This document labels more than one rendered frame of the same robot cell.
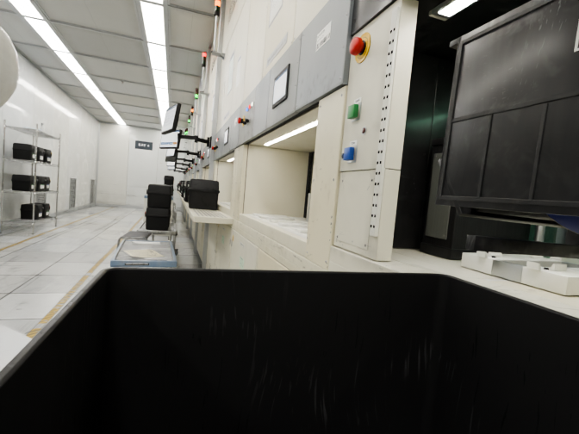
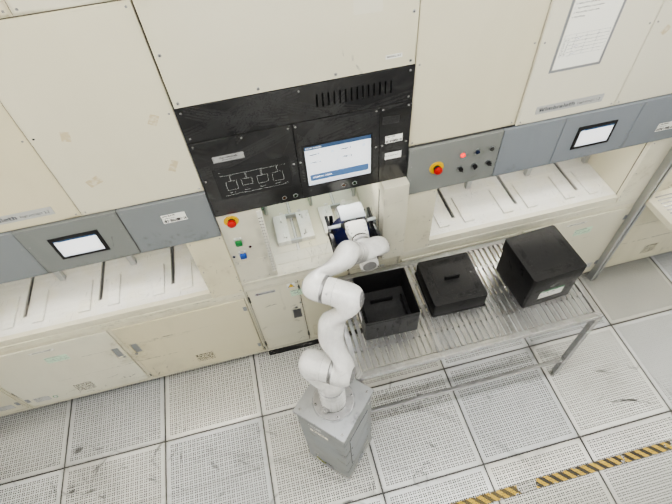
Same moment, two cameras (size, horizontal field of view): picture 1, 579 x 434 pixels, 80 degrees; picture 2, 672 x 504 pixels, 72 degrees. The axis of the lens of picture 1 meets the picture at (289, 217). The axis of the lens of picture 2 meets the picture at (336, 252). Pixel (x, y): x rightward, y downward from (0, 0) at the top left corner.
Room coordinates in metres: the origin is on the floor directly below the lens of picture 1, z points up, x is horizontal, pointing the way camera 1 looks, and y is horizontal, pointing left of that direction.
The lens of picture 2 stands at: (0.16, 1.19, 2.88)
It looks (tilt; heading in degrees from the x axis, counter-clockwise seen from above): 52 degrees down; 279
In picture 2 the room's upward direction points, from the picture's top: 5 degrees counter-clockwise
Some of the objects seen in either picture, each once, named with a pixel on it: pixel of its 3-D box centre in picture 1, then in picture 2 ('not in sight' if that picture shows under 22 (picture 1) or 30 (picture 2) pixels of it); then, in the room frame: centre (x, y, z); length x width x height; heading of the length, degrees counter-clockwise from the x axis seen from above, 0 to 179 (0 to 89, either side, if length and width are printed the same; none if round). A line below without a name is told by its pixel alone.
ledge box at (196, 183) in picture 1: (202, 194); not in sight; (3.13, 0.80, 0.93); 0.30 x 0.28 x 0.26; 16
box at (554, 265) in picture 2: not in sight; (537, 266); (-0.65, -0.29, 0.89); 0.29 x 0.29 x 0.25; 23
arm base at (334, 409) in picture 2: not in sight; (332, 392); (0.36, 0.43, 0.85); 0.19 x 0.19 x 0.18
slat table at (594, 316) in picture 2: not in sight; (449, 330); (-0.26, -0.17, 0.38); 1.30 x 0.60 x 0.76; 19
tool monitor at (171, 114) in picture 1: (187, 127); not in sight; (3.56, 1.12, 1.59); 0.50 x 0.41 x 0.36; 109
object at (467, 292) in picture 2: not in sight; (450, 281); (-0.21, -0.22, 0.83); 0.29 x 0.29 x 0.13; 18
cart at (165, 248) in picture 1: (146, 276); not in sight; (2.73, 1.10, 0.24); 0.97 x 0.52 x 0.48; 21
